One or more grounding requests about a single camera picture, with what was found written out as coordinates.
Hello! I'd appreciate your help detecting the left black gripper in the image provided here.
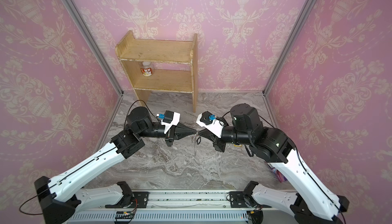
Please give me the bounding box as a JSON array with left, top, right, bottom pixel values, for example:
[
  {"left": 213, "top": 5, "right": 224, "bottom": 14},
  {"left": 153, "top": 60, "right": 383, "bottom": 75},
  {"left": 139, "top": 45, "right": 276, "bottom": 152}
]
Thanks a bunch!
[{"left": 138, "top": 120, "right": 196, "bottom": 146}]

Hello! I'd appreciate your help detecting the silver metal key holder plate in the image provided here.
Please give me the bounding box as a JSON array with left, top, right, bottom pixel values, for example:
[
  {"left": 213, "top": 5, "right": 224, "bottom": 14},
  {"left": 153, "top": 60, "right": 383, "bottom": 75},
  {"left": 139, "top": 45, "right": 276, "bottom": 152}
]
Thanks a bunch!
[{"left": 192, "top": 134, "right": 198, "bottom": 156}]

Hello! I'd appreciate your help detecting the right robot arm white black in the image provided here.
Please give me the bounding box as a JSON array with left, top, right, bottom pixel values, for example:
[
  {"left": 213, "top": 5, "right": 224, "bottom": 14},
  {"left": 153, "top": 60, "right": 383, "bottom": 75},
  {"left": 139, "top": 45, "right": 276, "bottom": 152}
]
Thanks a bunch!
[{"left": 196, "top": 104, "right": 350, "bottom": 224}]

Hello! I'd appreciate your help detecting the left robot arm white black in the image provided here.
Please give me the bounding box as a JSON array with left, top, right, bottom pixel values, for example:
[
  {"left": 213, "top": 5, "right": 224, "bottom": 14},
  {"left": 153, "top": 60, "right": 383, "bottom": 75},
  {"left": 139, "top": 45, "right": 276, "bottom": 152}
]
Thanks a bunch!
[{"left": 34, "top": 107, "right": 197, "bottom": 224}]

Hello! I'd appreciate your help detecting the wooden two-tier shelf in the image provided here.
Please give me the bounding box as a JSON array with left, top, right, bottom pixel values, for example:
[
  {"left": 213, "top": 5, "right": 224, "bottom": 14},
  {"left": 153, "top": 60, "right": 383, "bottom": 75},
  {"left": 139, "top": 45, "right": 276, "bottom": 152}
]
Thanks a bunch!
[{"left": 115, "top": 31, "right": 198, "bottom": 112}]

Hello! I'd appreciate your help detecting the white jar red label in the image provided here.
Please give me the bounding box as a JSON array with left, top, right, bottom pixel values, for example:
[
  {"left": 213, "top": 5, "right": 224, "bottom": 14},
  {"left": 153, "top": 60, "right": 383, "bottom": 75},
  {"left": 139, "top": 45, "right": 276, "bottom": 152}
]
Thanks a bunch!
[{"left": 141, "top": 62, "right": 153, "bottom": 77}]

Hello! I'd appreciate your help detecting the purple snack packet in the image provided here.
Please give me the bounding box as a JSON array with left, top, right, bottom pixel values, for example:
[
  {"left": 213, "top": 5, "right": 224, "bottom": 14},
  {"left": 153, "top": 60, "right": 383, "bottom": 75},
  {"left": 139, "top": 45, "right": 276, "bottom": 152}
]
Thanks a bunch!
[{"left": 270, "top": 165, "right": 287, "bottom": 183}]

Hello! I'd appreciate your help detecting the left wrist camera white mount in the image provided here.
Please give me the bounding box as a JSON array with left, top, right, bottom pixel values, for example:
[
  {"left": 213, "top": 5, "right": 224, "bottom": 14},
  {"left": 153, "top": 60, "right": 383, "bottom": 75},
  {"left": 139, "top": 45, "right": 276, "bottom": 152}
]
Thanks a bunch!
[{"left": 156, "top": 110, "right": 180, "bottom": 134}]

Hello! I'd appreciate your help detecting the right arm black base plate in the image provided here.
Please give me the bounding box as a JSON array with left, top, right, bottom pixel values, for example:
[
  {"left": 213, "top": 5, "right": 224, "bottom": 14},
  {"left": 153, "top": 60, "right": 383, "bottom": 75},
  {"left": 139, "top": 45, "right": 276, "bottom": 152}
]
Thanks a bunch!
[{"left": 226, "top": 191, "right": 272, "bottom": 210}]

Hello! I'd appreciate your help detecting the aluminium front rail frame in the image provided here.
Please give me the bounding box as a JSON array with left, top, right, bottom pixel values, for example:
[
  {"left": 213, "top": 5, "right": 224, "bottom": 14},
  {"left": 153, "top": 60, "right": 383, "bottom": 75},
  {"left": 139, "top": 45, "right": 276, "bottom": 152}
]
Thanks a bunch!
[{"left": 67, "top": 190, "right": 297, "bottom": 224}]

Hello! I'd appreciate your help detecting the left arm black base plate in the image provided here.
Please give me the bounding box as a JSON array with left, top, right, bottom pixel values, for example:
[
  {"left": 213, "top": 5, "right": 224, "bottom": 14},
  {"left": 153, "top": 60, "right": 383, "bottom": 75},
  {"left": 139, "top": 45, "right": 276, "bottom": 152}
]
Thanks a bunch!
[{"left": 105, "top": 191, "right": 150, "bottom": 209}]

